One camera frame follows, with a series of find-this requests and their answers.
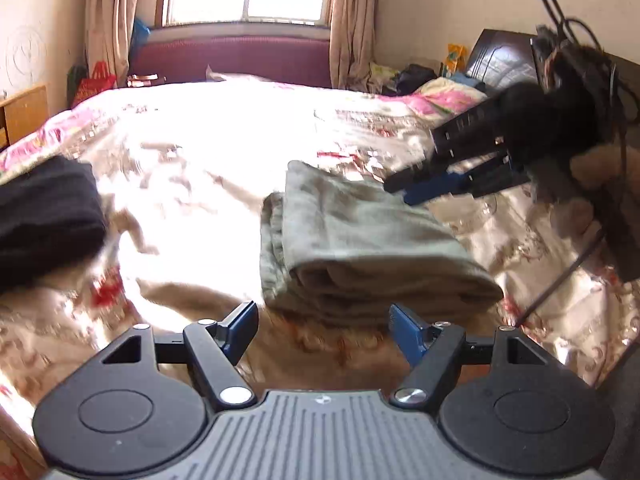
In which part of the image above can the dark wooden headboard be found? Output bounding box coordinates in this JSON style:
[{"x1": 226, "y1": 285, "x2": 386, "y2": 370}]
[{"x1": 464, "y1": 28, "x2": 640, "y2": 111}]

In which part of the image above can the red bag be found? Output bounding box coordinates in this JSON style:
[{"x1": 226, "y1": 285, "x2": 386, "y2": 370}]
[{"x1": 74, "y1": 61, "x2": 118, "y2": 109}]

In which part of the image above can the floral bedspread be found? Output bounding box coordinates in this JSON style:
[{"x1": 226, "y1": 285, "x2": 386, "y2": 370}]
[{"x1": 0, "y1": 72, "x2": 640, "y2": 466}]

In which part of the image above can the person's right hand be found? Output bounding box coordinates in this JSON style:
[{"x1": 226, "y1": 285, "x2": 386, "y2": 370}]
[{"x1": 562, "y1": 142, "x2": 628, "y2": 238}]

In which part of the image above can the maroon padded window bench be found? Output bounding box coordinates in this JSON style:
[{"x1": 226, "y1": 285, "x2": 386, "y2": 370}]
[{"x1": 128, "y1": 26, "x2": 334, "y2": 90}]

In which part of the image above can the pink floral pillow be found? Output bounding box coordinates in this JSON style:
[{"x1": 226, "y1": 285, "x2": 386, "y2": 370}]
[{"x1": 412, "y1": 77, "x2": 489, "y2": 123}]

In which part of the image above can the beige curtain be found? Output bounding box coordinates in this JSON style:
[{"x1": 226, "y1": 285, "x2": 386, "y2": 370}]
[
  {"x1": 329, "y1": 0, "x2": 385, "y2": 92},
  {"x1": 84, "y1": 0, "x2": 168, "y2": 87}
]

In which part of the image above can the grey-green towel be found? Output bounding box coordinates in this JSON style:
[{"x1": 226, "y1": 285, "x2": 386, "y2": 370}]
[{"x1": 259, "y1": 160, "x2": 506, "y2": 325}]

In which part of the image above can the yellow packet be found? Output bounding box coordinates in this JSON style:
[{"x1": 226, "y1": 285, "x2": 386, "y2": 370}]
[{"x1": 446, "y1": 43, "x2": 469, "y2": 78}]

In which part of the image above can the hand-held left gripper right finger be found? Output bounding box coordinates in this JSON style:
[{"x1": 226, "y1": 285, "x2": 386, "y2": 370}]
[{"x1": 388, "y1": 303, "x2": 544, "y2": 409}]

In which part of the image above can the black bag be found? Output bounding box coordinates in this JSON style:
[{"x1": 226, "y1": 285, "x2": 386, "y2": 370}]
[{"x1": 396, "y1": 63, "x2": 439, "y2": 97}]

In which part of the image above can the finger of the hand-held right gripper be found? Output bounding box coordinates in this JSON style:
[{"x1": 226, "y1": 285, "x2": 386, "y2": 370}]
[
  {"x1": 404, "y1": 160, "x2": 531, "y2": 207},
  {"x1": 383, "y1": 152, "x2": 501, "y2": 195}
]

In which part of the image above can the blue folded cloth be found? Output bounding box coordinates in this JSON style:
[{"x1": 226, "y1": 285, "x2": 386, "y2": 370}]
[{"x1": 449, "y1": 72, "x2": 487, "y2": 92}]

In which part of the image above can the black folded garment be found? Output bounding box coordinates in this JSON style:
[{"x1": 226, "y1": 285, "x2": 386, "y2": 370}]
[{"x1": 0, "y1": 154, "x2": 109, "y2": 297}]

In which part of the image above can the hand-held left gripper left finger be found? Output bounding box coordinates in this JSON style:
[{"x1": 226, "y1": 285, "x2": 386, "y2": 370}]
[{"x1": 102, "y1": 301, "x2": 260, "y2": 409}]

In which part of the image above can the blue plastic bag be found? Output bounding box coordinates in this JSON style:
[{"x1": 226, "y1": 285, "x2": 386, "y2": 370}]
[{"x1": 131, "y1": 16, "x2": 152, "y2": 52}]

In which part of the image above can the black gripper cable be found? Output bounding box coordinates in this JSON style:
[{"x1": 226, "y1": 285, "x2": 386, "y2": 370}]
[{"x1": 517, "y1": 0, "x2": 640, "y2": 322}]

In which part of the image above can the wooden cabinet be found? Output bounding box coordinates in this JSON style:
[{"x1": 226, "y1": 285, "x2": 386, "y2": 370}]
[{"x1": 0, "y1": 84, "x2": 50, "y2": 150}]

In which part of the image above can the crumpled floral cloth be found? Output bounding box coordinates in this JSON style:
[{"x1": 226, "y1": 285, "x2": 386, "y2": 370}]
[{"x1": 366, "y1": 61, "x2": 402, "y2": 95}]

